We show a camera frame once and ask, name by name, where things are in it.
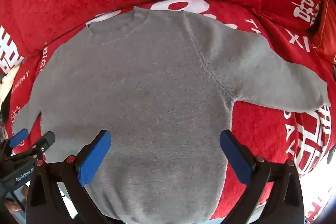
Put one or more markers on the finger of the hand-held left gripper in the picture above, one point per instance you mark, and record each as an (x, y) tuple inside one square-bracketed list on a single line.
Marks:
[(46, 140), (18, 137)]

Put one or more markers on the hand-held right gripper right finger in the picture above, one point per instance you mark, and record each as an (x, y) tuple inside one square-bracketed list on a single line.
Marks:
[(236, 158)]

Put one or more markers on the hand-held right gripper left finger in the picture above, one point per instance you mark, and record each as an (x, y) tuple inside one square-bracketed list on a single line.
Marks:
[(94, 158)]

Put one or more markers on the grey sweater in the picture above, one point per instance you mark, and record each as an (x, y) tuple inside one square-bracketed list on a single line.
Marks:
[(157, 82)]

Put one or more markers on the cream cloth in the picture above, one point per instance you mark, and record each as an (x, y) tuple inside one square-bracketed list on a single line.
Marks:
[(8, 82)]

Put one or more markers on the red cushion with gold piping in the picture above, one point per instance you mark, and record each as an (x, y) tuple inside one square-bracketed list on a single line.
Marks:
[(325, 35)]

